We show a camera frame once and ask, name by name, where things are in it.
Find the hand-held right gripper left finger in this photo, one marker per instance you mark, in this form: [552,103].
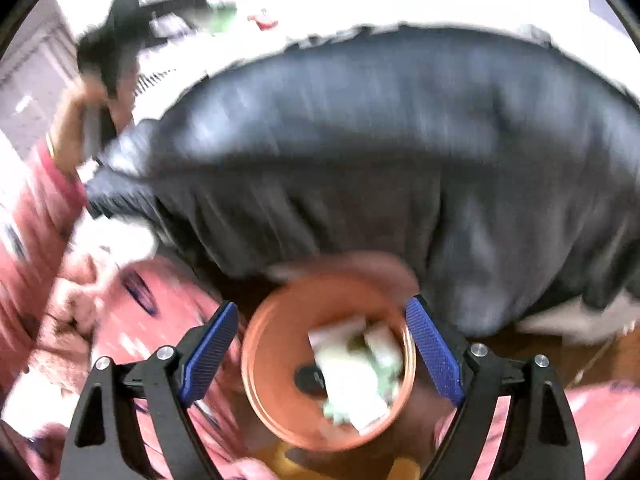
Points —
[210,355]

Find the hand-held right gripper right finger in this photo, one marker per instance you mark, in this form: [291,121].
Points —
[435,350]

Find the green white bottle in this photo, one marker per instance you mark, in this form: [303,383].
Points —
[223,19]

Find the black pouch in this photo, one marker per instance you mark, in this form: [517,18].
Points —
[309,379]

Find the person's left forearm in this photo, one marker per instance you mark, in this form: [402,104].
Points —
[35,220]

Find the person's left hand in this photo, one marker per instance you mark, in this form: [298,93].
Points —
[67,125]

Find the crumpled green paper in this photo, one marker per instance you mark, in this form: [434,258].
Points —
[390,372]

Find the crumpled white paper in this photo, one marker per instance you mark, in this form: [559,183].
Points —
[345,390]

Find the pink fluffy cloth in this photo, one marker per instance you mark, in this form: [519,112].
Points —
[65,320]

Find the white printed blanket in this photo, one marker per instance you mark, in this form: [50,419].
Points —
[325,5]

